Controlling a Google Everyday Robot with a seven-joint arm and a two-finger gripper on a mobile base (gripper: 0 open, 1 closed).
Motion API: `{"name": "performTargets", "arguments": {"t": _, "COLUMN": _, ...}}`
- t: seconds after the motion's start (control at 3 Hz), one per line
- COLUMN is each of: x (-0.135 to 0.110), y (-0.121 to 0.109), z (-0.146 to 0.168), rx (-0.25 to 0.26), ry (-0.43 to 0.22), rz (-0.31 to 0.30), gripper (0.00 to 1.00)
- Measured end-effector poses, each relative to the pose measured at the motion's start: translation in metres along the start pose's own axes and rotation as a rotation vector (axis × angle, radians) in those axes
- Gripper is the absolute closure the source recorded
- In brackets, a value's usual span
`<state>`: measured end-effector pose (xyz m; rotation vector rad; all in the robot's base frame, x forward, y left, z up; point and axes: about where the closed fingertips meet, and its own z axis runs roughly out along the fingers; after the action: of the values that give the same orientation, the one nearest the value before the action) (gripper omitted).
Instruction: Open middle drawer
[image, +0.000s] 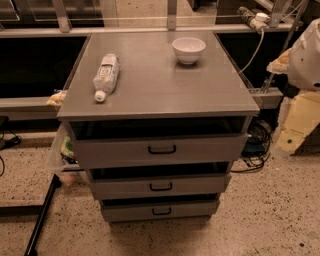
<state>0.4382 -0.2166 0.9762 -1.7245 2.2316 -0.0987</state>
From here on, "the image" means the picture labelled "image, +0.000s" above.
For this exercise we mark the grey drawer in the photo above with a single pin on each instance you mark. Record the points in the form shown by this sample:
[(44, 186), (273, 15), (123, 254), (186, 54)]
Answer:
[(159, 211), (104, 153), (107, 189)]

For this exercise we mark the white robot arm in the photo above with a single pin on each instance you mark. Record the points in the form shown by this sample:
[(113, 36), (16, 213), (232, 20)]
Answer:
[(299, 116)]

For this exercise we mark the grey drawer cabinet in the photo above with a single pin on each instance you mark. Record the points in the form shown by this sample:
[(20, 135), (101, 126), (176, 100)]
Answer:
[(156, 96)]

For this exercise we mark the grey top drawer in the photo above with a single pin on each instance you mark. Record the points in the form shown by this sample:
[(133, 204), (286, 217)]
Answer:
[(104, 153)]

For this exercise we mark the grey bottom drawer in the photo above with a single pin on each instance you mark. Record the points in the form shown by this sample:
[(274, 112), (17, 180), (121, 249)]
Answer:
[(159, 211)]

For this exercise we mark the clear plastic water bottle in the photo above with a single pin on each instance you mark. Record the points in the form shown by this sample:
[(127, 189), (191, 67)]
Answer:
[(106, 78)]

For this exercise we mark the white ceramic bowl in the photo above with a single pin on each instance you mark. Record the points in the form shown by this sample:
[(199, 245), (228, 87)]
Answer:
[(188, 50)]

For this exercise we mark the clear plastic storage bin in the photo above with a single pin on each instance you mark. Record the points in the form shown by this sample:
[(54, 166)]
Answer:
[(57, 164)]

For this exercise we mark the yellow snack bag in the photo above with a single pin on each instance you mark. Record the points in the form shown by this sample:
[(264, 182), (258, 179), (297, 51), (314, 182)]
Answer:
[(57, 99)]

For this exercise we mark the white power strip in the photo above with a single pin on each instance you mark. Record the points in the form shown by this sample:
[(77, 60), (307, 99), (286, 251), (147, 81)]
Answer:
[(257, 22)]

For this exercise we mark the black floor frame bar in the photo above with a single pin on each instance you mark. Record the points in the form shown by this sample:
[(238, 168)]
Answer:
[(31, 247)]

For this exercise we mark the grey metal shelf rail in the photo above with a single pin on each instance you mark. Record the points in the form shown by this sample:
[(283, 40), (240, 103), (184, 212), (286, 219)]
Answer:
[(27, 108)]

